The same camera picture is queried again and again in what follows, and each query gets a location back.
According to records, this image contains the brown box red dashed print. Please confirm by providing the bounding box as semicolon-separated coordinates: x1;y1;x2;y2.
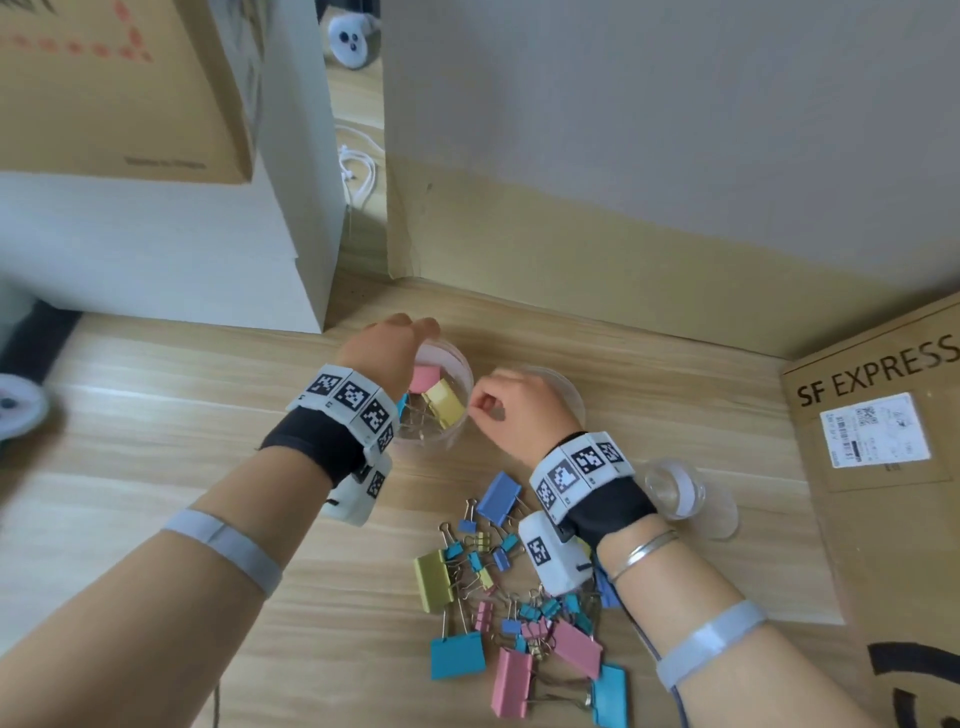
0;0;265;185

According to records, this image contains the white cable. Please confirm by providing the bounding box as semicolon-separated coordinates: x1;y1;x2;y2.
335;123;378;211

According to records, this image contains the large yellow binder clip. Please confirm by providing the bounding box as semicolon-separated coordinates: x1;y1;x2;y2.
419;377;468;431

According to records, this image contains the large clear plastic jar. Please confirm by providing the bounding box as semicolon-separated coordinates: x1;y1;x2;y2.
389;337;475;455

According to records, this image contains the person's right forearm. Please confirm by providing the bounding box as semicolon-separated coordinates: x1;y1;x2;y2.
596;517;883;728

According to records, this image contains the silver bracelet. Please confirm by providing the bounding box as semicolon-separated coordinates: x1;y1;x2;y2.
607;528;680;586

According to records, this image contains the grey forearm band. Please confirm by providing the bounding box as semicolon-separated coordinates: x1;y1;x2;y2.
161;508;285;600
656;599;769;693

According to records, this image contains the pile of colourful binder clips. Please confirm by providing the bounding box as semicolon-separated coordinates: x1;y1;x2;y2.
412;470;630;728

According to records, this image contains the small clear plastic jar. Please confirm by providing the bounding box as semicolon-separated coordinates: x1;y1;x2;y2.
643;458;708;521

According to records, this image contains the white storage box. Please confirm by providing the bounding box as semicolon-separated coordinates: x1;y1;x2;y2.
0;278;37;354

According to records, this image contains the person's left forearm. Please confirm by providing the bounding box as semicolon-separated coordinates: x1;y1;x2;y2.
0;449;335;728

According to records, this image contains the large clear round lid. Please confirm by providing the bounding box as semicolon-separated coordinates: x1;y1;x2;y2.
498;365;586;433

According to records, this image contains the person's left hand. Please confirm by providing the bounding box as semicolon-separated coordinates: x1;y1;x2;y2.
335;313;442;403

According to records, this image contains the white game controller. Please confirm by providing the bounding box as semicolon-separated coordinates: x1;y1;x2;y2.
326;13;375;70
0;373;52;444

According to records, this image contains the brown shipping box black logo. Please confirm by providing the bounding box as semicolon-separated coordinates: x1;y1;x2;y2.
779;290;960;728

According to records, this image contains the grey and tan partition board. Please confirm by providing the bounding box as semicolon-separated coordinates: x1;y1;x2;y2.
380;0;960;361

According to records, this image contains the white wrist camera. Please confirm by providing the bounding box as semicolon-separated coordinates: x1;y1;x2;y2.
322;453;394;526
517;509;595;598

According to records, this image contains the small clear round lid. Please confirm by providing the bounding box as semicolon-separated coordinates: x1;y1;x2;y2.
693;479;740;541

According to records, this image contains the marker tag wristband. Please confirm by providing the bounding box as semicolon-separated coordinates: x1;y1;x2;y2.
528;430;635;526
286;364;400;466

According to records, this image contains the white cardboard box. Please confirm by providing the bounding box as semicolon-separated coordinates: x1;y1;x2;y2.
0;0;346;335

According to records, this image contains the person's right hand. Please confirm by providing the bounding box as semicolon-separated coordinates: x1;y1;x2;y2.
467;367;565;470

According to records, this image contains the black wrist strap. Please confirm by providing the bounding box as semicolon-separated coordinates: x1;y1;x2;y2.
260;408;369;489
562;473;659;553

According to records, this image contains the large blue binder clip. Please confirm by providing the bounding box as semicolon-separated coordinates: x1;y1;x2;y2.
476;470;523;529

